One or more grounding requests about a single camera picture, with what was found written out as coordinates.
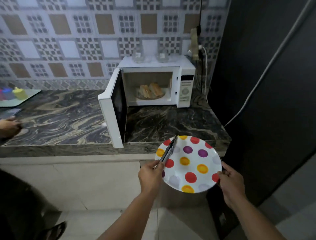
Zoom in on grey cable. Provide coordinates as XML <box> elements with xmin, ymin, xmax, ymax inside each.
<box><xmin>224</xmin><ymin>0</ymin><xmax>316</xmax><ymax>128</ymax></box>

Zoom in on white microwave oven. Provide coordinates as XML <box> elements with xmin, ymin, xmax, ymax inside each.
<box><xmin>98</xmin><ymin>55</ymin><xmax>196</xmax><ymax>149</ymax></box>

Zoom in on blue squeeze bottle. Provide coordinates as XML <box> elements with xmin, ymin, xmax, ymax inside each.
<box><xmin>2</xmin><ymin>88</ymin><xmax>15</xmax><ymax>101</ymax></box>

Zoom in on person's left hand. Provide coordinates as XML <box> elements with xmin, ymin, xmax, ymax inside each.
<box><xmin>138</xmin><ymin>160</ymin><xmax>165</xmax><ymax>195</ymax></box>

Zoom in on toasted sandwich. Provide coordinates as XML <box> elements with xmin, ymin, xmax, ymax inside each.
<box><xmin>138</xmin><ymin>85</ymin><xmax>152</xmax><ymax>99</ymax></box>
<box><xmin>148</xmin><ymin>83</ymin><xmax>165</xmax><ymax>97</ymax></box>

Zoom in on dark trouser leg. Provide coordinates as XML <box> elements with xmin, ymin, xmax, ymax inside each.
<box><xmin>0</xmin><ymin>169</ymin><xmax>63</xmax><ymax>240</ymax></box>

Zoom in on white polka dot plate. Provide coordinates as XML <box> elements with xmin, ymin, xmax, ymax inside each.
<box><xmin>155</xmin><ymin>135</ymin><xmax>222</xmax><ymax>194</ymax></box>

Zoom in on person's right forearm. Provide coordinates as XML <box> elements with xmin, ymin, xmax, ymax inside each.
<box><xmin>229</xmin><ymin>195</ymin><xmax>287</xmax><ymax>240</ymax></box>

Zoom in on black metal tongs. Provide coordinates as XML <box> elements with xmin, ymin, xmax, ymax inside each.
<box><xmin>155</xmin><ymin>135</ymin><xmax>178</xmax><ymax>170</ymax></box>

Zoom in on clear glass jar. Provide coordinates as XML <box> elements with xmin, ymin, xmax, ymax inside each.
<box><xmin>132</xmin><ymin>48</ymin><xmax>145</xmax><ymax>63</ymax></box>
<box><xmin>157</xmin><ymin>48</ymin><xmax>170</xmax><ymax>63</ymax></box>

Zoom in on person's right hand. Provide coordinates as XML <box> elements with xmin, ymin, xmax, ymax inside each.
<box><xmin>217</xmin><ymin>161</ymin><xmax>248</xmax><ymax>210</ymax></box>

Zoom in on black power cable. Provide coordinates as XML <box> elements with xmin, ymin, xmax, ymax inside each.
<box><xmin>198</xmin><ymin>0</ymin><xmax>203</xmax><ymax>34</ymax></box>

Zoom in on person's left forearm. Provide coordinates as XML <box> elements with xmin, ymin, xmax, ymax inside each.
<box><xmin>97</xmin><ymin>190</ymin><xmax>159</xmax><ymax>240</ymax></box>

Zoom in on black sandal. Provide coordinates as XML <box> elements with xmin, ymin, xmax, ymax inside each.
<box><xmin>43</xmin><ymin>221</ymin><xmax>67</xmax><ymax>240</ymax></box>

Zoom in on light green tray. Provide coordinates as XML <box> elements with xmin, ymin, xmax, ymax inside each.
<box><xmin>0</xmin><ymin>89</ymin><xmax>42</xmax><ymax>108</ymax></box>

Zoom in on glass microwave turntable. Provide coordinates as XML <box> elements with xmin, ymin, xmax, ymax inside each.
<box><xmin>135</xmin><ymin>87</ymin><xmax>166</xmax><ymax>101</ymax></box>

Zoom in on black refrigerator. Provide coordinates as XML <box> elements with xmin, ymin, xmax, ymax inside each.
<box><xmin>207</xmin><ymin>0</ymin><xmax>316</xmax><ymax>240</ymax></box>

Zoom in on beige power strip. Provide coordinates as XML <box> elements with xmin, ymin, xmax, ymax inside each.
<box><xmin>190</xmin><ymin>27</ymin><xmax>200</xmax><ymax>61</ymax></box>

